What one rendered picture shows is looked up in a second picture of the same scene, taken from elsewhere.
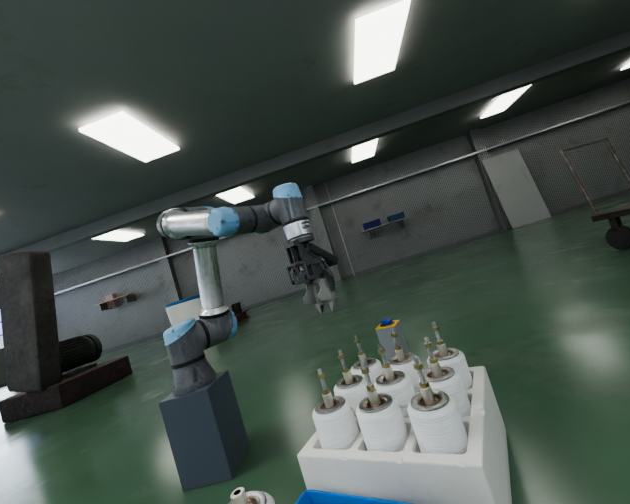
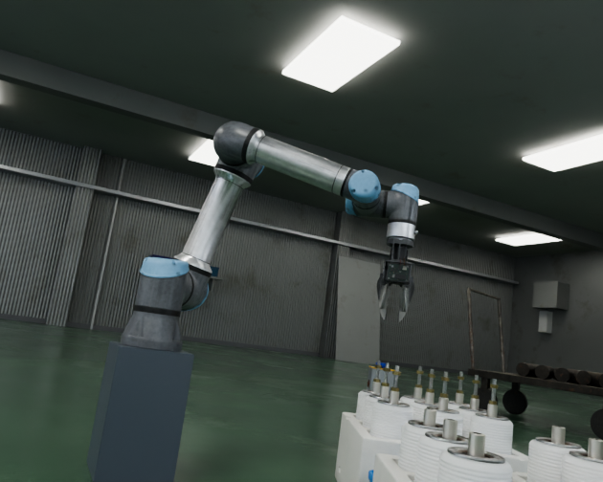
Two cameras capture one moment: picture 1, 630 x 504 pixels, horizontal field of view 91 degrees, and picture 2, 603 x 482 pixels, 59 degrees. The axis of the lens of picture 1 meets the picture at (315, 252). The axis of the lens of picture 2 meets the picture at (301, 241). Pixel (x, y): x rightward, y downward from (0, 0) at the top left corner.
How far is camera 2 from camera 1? 1.02 m
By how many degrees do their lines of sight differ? 31
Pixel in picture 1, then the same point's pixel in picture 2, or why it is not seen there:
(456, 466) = (518, 460)
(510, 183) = (356, 301)
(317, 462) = (387, 447)
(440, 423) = (507, 430)
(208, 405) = (187, 375)
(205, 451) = (154, 435)
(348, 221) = (128, 238)
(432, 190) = (266, 259)
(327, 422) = (402, 413)
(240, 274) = not seen: outside the picture
